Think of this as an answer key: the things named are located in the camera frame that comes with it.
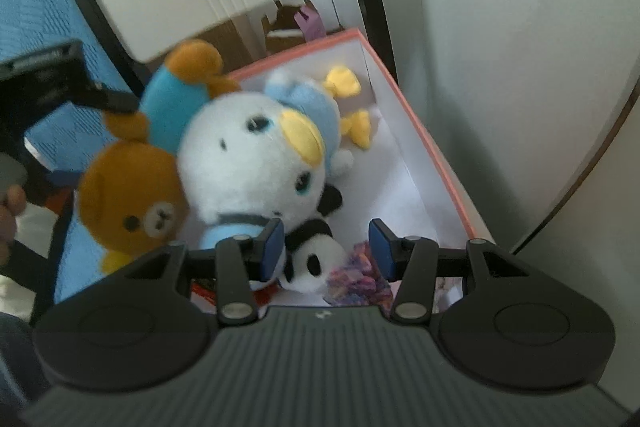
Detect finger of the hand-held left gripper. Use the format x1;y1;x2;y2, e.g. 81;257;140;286
74;82;140;116

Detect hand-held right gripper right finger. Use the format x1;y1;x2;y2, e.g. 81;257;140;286
367;218;531;325

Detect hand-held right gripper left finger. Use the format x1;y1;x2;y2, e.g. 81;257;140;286
122;218;287;327

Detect purple fuzzy hair scrunchie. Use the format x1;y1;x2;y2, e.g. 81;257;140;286
324;241;394;309

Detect black and white panda plush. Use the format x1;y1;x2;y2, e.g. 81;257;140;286
276;183;349;296

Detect pink cardboard box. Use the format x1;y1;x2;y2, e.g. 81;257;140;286
190;26;495;309

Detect red knot ornament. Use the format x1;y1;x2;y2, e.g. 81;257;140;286
191;279;282;304

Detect brown bear plush blue outfit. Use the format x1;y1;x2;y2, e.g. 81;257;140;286
75;38;244;276

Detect blue and white penguin plush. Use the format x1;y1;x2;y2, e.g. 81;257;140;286
176;64;376;294

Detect person's left hand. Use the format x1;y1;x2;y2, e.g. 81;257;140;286
0;184;28;269

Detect blue quilted mat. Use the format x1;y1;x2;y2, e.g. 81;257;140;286
0;0;137;304

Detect brown cardboard box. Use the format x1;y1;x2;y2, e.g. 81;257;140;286
200;0;347;74

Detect pink plastic item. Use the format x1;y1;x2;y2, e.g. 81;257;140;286
294;4;327;41

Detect dark blue pants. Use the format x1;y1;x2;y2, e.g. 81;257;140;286
0;312;37;414

